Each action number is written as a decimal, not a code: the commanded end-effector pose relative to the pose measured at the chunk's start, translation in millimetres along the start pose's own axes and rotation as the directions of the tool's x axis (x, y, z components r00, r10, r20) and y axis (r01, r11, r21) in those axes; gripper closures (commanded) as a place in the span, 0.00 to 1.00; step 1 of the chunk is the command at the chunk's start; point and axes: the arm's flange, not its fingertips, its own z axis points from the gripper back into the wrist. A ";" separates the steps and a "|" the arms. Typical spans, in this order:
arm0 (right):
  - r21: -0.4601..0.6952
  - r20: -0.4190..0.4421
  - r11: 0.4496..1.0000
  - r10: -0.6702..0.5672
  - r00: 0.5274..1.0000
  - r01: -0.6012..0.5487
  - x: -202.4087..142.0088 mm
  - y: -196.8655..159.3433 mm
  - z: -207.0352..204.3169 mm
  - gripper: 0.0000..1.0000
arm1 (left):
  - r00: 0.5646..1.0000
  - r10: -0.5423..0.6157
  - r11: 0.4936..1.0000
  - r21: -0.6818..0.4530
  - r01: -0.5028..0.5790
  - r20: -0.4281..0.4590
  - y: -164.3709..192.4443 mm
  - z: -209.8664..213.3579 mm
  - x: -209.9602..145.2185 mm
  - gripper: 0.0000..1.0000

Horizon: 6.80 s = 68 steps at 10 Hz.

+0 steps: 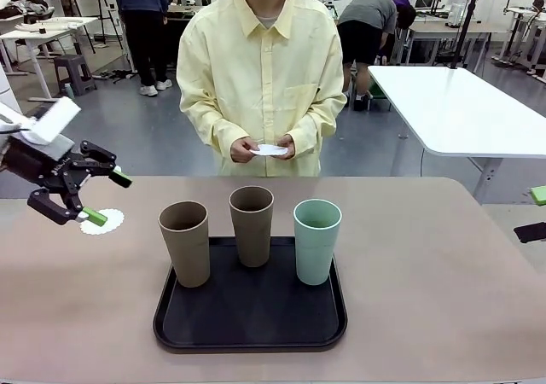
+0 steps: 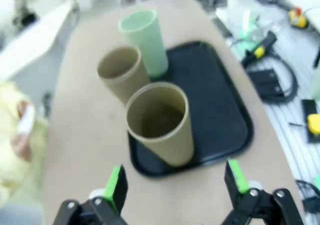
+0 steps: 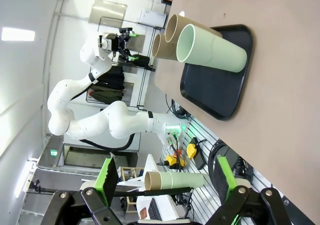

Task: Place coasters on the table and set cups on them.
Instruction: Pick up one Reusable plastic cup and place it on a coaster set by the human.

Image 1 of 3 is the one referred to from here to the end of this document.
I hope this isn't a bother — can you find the white scalloped paper coaster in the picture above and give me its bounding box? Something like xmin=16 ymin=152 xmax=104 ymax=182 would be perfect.
xmin=79 ymin=207 xmax=125 ymax=236
xmin=249 ymin=143 xmax=290 ymax=159

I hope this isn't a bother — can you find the grey plastic step stool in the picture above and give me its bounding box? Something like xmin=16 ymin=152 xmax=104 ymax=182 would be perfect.
xmin=53 ymin=54 xmax=98 ymax=97

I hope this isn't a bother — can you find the mint green plastic cup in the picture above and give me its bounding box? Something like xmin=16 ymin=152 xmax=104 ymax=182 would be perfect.
xmin=293 ymin=199 xmax=343 ymax=286

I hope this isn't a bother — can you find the person's right forearm yellow sleeve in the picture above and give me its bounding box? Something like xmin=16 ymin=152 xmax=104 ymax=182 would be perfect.
xmin=179 ymin=97 xmax=253 ymax=157

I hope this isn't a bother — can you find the black tripod pole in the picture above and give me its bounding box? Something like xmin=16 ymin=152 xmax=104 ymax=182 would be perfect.
xmin=450 ymin=0 xmax=491 ymax=68

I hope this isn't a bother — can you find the person's right hand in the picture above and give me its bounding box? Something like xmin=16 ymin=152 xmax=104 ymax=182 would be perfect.
xmin=229 ymin=137 xmax=262 ymax=164

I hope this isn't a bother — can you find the white desk with clutter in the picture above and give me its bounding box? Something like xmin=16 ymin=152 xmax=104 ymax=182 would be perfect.
xmin=0 ymin=15 xmax=100 ymax=103

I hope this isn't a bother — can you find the wooden top desk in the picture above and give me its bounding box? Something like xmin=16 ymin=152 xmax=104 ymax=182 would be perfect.
xmin=404 ymin=16 xmax=509 ymax=66

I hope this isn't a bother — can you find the standing person in blue top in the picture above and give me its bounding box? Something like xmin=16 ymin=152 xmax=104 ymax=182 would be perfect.
xmin=111 ymin=0 xmax=173 ymax=98

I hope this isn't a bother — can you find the person's left hand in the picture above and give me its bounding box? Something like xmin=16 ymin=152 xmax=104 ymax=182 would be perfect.
xmin=276 ymin=134 xmax=298 ymax=160

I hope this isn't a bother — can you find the brown plastic cup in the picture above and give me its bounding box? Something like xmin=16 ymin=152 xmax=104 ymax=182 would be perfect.
xmin=158 ymin=201 xmax=211 ymax=289
xmin=229 ymin=186 xmax=275 ymax=269

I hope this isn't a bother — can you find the dark clothes pile on desk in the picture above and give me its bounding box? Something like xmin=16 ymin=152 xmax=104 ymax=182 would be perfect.
xmin=0 ymin=0 xmax=55 ymax=21

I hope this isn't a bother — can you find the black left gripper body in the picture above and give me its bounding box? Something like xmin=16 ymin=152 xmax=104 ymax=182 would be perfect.
xmin=2 ymin=137 xmax=94 ymax=192

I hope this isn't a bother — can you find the black plastic tray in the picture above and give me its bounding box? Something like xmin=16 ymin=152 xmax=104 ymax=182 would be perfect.
xmin=152 ymin=236 xmax=349 ymax=354

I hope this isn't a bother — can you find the person in yellow shirt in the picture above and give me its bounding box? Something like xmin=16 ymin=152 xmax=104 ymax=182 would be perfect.
xmin=176 ymin=0 xmax=347 ymax=178

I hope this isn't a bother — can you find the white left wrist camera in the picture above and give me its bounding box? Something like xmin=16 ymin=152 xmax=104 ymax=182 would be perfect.
xmin=20 ymin=96 xmax=83 ymax=161

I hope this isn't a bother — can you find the bending person in grey shirt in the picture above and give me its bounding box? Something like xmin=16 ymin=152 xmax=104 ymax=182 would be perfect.
xmin=339 ymin=0 xmax=418 ymax=112

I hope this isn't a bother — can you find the person's left forearm yellow sleeve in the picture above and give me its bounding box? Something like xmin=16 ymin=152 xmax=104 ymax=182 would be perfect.
xmin=288 ymin=93 xmax=347 ymax=157

